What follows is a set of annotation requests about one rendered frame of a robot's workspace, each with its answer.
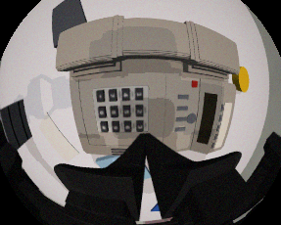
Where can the light blue sticky note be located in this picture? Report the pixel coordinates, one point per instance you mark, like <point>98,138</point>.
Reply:
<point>107,160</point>

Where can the beige desk phone faceplate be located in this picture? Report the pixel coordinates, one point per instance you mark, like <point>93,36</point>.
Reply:
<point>189,109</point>

